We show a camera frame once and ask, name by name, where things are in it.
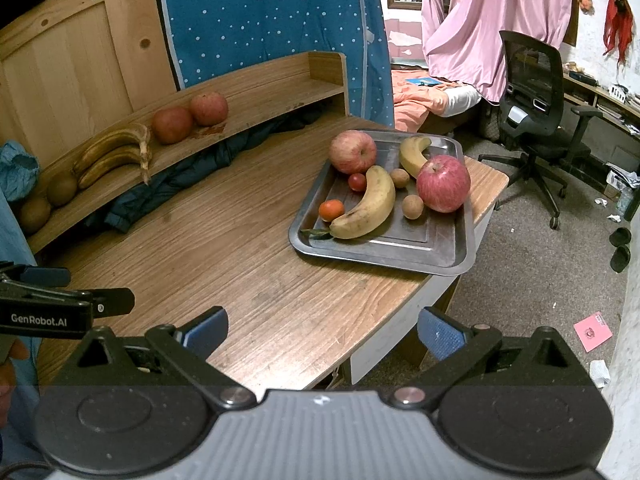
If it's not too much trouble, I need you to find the pinkish red shelf apple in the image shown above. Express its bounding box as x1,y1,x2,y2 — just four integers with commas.
190,91,230,127

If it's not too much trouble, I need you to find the large yellow banana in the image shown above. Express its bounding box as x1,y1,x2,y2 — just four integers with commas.
329,165,397,240

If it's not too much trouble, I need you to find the orange blanket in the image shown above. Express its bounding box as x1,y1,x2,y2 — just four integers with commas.
390,69,483,136

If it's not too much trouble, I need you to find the large brown kiwi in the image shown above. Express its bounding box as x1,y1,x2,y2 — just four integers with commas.
46,172,78,207
19,196,52,235

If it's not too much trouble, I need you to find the crumpled plastic bag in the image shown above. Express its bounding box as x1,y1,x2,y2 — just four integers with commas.
605,162,640,191

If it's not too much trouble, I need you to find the person's left hand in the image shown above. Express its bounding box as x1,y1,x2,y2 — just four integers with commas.
0,339,30,428

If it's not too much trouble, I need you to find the pink curtain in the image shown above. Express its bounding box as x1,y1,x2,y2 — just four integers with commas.
412,0,576,103

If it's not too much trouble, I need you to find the blue dotted fabric wardrobe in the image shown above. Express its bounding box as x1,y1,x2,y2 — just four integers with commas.
152,0,396,128

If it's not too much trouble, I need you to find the dark red shelf apple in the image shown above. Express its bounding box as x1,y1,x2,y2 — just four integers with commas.
151,106,195,145

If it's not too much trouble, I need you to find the white pillow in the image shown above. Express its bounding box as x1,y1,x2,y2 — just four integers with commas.
442,87,483,118

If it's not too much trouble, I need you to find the small yellow banana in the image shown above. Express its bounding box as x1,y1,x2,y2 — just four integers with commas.
398,136,433,179

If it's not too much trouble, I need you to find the low wooden shelf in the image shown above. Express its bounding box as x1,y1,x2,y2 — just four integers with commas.
562,60,640,136

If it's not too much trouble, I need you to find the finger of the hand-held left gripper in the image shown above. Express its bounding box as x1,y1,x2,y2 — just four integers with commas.
0,261,72,289
75,287,136,319

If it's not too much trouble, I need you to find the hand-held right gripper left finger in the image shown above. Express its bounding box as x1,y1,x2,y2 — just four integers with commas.
50,306,258,410

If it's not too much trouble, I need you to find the metal tray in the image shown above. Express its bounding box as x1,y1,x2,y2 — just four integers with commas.
289,130,478,277

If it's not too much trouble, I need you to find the red wall decoration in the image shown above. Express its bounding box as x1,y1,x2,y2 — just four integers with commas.
602,0,633,66

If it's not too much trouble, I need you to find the white crumpled paper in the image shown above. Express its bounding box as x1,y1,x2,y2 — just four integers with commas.
589,360,612,388

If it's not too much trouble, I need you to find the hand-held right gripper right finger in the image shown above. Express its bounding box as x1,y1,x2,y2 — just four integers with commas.
387,306,596,410

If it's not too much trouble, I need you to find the pale striped red apple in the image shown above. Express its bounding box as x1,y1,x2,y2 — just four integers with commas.
328,130,378,175

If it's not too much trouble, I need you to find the dark blue jacket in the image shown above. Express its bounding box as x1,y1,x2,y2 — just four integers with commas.
85,107,323,233

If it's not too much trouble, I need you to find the black office chair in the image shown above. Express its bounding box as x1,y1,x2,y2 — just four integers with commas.
477,30,606,231

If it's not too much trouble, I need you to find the deep red apple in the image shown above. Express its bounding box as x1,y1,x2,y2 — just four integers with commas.
416,155,472,214

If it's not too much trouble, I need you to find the small orange tangerine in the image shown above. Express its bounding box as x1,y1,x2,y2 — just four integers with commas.
318,199,346,223

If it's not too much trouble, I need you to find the teal crumpled cloth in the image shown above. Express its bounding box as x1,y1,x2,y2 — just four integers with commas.
0,141,41,203

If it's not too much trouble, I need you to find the pink card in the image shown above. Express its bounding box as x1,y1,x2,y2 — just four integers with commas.
573,312,613,353

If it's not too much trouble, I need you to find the wooden desk shelf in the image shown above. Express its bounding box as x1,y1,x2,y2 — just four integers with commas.
17,51,349,256

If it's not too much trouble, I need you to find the wooden panel cabinet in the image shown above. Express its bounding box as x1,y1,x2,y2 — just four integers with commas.
0,0,178,146

